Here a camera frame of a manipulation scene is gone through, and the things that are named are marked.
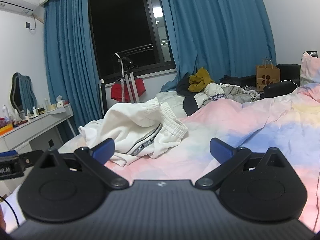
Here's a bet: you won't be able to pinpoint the garment steamer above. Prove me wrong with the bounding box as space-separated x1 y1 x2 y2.
113 52 141 104

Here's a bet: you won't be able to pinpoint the pastel tie-dye duvet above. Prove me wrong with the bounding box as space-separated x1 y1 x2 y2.
0 81 320 233

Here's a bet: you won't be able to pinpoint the red cloth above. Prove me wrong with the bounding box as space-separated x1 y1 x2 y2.
110 77 146 103

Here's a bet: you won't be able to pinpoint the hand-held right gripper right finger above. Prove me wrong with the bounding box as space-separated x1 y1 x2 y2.
195 137 288 190

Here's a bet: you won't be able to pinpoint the black leather armchair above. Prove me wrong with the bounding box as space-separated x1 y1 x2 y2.
263 63 302 98

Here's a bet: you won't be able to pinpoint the wavy frame mirror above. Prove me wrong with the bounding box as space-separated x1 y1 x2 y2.
9 72 34 119

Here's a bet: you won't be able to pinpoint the white pants with striped tape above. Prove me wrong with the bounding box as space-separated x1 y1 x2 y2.
110 102 189 167

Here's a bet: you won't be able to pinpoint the mustard yellow cloth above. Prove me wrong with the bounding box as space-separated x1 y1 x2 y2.
188 67 216 93

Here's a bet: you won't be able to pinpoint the pastel tie-dye pillow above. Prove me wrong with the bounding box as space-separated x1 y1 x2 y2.
299 51 320 87

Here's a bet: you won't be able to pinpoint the orange box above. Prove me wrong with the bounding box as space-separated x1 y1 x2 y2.
0 124 13 136

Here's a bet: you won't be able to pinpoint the pile of clothes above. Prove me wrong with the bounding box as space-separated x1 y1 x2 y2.
156 82 225 118

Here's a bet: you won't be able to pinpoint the brown paper bag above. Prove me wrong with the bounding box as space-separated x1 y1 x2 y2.
255 57 281 92

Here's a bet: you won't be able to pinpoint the white sweatshirt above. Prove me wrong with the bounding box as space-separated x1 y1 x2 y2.
78 97 163 154

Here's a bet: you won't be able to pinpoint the white air conditioner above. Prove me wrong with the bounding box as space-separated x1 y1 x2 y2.
0 0 42 14

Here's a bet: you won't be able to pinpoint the grey vanity desk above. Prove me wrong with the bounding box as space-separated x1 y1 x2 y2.
0 103 76 193

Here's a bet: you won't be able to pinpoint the grey crumpled cloth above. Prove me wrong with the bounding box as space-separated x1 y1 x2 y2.
220 83 261 103

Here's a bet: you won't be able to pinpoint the black crumpled cloth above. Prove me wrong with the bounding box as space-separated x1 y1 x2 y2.
219 74 257 86

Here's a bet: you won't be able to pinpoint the black cable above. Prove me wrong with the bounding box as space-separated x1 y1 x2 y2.
0 194 21 227

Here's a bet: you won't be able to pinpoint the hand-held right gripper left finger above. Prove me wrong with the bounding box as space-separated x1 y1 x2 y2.
37 138 130 190

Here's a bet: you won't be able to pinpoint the group of cosmetic bottles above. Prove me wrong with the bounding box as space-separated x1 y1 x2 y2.
1 97 54 125

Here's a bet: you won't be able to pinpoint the blue curtain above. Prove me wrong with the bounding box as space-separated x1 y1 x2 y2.
43 0 108 151
155 0 277 92

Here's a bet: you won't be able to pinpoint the dark window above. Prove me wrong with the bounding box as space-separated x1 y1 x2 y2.
86 0 177 84

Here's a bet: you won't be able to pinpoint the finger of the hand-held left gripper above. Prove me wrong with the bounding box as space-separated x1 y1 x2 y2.
17 149 44 173

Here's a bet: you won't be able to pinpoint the dark navy cloth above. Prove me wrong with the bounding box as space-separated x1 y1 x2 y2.
176 73 200 97

